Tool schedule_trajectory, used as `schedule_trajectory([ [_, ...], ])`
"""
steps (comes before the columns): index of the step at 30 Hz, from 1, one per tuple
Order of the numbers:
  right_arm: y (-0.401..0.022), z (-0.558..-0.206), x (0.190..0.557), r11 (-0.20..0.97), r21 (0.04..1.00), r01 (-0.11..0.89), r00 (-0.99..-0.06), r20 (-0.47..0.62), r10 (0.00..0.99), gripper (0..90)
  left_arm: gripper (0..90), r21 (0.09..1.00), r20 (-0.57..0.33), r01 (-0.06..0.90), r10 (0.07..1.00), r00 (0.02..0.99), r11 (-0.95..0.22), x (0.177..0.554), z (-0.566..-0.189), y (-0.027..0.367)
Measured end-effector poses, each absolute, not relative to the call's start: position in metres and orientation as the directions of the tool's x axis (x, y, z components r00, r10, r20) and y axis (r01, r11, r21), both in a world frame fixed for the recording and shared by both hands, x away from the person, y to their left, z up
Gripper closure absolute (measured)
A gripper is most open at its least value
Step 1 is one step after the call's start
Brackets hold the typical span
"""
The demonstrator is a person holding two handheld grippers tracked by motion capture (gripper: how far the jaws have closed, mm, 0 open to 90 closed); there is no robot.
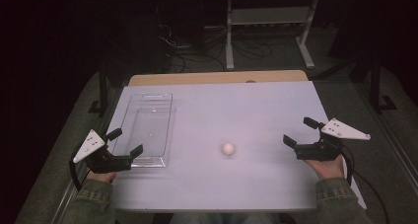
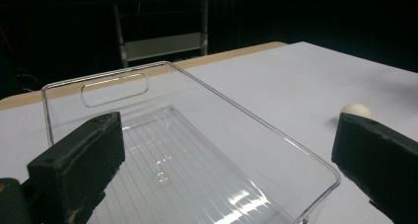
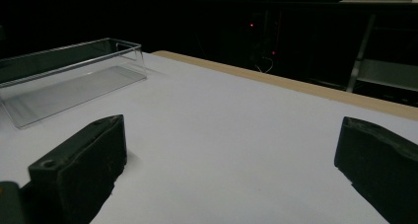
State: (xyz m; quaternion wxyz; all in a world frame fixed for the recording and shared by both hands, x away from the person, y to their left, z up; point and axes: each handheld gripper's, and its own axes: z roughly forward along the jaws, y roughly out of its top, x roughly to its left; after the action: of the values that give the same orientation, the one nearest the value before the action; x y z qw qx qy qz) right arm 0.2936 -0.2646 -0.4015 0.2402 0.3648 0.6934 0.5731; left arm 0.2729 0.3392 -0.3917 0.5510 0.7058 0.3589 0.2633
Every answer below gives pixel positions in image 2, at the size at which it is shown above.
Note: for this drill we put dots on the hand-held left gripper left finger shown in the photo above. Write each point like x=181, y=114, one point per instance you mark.
x=75, y=164

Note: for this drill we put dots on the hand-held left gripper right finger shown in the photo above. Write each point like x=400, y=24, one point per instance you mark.
x=381, y=161

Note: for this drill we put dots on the white ball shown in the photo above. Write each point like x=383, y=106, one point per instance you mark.
x=356, y=110

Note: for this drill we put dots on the clear plastic container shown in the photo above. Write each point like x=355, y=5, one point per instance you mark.
x=197, y=135

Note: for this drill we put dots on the grey metal table frame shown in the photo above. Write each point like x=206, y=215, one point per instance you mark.
x=161, y=46

